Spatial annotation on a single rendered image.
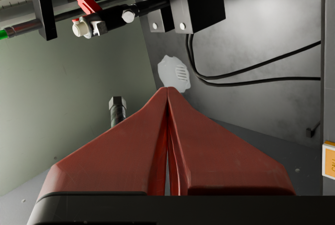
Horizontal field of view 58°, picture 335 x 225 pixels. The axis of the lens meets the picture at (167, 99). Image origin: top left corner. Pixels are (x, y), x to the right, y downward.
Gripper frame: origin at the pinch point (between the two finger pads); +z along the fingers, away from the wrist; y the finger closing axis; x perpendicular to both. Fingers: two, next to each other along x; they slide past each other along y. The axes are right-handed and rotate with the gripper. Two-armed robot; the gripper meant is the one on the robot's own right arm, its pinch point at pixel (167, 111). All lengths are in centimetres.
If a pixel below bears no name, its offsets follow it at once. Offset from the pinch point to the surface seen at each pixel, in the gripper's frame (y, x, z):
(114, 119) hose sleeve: 6.4, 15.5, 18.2
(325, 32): -17.5, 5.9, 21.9
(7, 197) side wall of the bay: 33, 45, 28
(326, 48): -18.0, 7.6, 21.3
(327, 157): -20.5, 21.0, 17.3
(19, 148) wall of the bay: 31, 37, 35
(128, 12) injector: 4.9, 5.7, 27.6
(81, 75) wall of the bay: 20, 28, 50
